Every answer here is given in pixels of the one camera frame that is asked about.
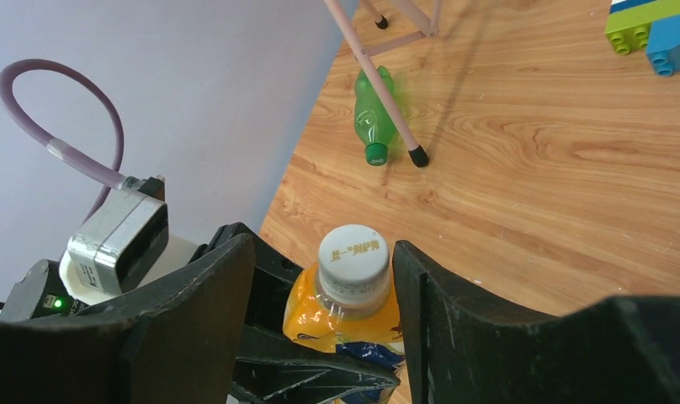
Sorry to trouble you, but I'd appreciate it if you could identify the yellow blue milk tea bottle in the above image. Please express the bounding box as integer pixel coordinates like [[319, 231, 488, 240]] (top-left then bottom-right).
[[282, 224, 406, 374]]

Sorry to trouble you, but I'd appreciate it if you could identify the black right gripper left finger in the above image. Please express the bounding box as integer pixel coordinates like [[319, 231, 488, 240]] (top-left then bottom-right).
[[0, 234, 255, 403]]

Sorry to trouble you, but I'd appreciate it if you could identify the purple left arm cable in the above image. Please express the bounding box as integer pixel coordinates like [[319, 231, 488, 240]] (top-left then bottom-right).
[[0, 59, 130, 224]]

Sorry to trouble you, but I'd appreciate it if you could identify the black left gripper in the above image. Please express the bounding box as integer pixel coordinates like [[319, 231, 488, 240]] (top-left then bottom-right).
[[190, 222, 399, 404]]

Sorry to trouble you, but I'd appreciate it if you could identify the green plastic bottle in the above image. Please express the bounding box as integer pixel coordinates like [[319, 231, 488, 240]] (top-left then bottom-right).
[[353, 69, 397, 167]]

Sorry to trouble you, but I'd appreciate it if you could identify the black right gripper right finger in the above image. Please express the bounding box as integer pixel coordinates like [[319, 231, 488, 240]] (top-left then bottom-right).
[[392, 240, 680, 403]]

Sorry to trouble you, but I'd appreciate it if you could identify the coloured toy brick stack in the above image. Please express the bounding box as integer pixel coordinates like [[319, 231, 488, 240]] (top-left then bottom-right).
[[604, 0, 680, 77]]

